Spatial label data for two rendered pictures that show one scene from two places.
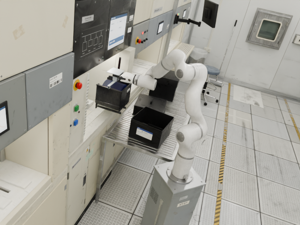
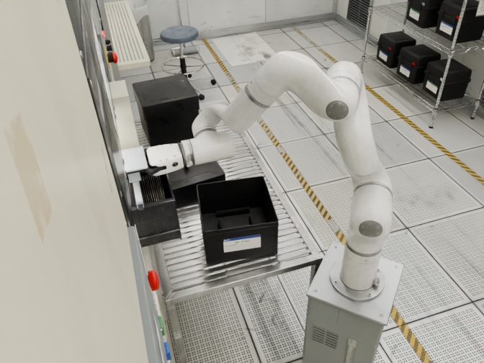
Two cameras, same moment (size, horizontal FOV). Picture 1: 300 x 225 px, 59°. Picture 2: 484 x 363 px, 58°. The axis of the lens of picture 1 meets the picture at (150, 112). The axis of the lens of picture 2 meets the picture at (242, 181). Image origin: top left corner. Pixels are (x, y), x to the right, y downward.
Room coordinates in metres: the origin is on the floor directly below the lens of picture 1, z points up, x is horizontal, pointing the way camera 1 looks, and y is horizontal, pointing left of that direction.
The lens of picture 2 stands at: (0.79, 0.51, 2.02)
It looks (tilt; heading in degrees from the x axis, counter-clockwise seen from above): 39 degrees down; 333
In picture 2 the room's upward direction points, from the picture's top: 2 degrees counter-clockwise
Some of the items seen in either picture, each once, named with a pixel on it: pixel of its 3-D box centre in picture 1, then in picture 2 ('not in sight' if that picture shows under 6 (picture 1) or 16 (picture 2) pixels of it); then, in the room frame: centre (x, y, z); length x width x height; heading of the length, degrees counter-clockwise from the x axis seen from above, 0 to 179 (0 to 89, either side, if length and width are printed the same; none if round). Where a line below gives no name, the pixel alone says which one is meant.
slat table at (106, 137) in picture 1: (152, 143); (210, 232); (2.32, -0.09, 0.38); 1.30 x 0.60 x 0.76; 169
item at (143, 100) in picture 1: (150, 105); (185, 171); (2.31, 0.01, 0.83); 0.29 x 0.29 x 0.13; 86
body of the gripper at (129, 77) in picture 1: (129, 77); (166, 157); (1.87, 0.21, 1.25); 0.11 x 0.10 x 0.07; 78
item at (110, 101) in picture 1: (114, 89); (140, 199); (1.89, 0.31, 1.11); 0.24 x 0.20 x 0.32; 168
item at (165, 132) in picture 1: (151, 126); (236, 218); (1.90, -0.04, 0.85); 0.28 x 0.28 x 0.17; 71
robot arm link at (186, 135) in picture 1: (187, 141); (369, 223); (1.46, -0.27, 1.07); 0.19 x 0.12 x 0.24; 136
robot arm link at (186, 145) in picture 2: (136, 80); (186, 153); (1.86, 0.15, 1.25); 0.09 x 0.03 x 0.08; 168
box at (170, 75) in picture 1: (164, 84); (167, 110); (2.78, -0.10, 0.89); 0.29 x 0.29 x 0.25; 83
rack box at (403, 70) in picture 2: not in sight; (417, 63); (3.37, -2.70, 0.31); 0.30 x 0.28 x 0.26; 169
